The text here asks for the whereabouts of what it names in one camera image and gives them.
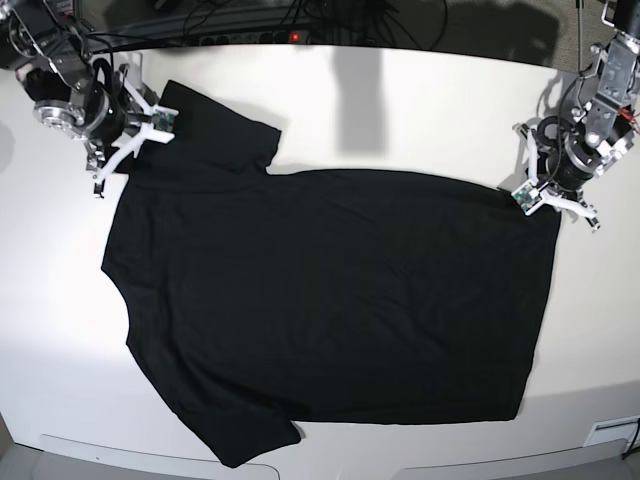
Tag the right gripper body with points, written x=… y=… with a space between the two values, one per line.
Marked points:
x=103 y=109

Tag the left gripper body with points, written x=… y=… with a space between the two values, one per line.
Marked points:
x=567 y=161

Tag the black T-shirt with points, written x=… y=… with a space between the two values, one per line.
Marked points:
x=257 y=301

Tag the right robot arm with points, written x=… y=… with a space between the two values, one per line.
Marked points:
x=78 y=88

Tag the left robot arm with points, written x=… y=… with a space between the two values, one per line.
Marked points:
x=595 y=125

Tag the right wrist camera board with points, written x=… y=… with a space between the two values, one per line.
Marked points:
x=163 y=118

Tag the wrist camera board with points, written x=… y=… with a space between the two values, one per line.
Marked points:
x=528 y=197
x=163 y=118

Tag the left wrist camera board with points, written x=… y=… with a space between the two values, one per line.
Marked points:
x=528 y=197

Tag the grey power strip red switch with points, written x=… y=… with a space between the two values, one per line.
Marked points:
x=259 y=37

